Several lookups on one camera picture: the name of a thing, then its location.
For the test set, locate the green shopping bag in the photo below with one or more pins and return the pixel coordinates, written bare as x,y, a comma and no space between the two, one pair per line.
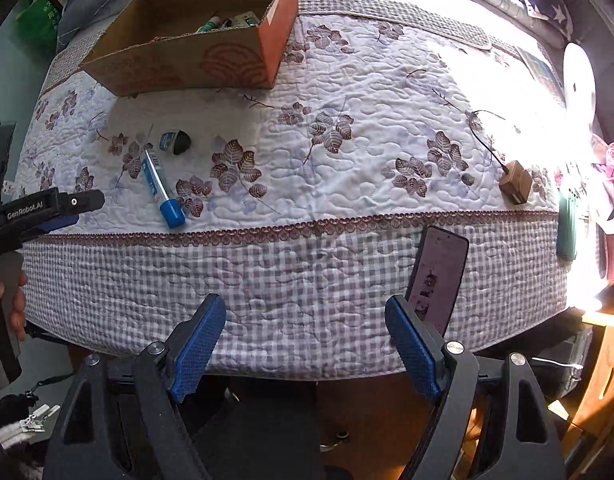
39,22

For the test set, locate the pink cloth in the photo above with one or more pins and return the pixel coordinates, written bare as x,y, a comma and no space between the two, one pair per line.
612,180

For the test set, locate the black smartphone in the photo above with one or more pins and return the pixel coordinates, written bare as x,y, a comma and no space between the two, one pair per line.
439,270

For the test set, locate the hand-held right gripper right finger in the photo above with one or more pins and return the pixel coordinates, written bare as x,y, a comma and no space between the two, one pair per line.
412,345

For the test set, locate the leaf print quilt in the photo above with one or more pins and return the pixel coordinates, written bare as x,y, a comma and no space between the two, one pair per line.
337,160

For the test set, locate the green label glue stick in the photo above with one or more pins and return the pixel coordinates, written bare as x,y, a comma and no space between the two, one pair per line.
209,24

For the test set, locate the wooden stool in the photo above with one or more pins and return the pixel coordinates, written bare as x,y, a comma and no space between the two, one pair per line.
602,370

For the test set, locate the blue liquid glue bottle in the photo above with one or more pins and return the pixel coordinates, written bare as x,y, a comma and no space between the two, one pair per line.
162,195

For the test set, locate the green pouch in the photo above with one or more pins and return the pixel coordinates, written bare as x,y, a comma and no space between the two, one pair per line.
568,225

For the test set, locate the printed cardboard box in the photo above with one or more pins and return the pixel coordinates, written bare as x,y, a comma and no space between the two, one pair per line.
187,65

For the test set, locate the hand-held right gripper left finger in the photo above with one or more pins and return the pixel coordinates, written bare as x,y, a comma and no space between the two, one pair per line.
197,345

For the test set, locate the person's left hand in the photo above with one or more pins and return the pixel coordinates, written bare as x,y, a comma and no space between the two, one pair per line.
19,305

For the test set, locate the brown charger block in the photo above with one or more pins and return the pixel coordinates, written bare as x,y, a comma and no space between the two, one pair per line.
515,182

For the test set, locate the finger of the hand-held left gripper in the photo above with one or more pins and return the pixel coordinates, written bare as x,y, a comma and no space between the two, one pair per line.
77,202

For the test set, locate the round clear plastic case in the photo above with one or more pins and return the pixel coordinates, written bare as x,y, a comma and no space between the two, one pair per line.
179,142

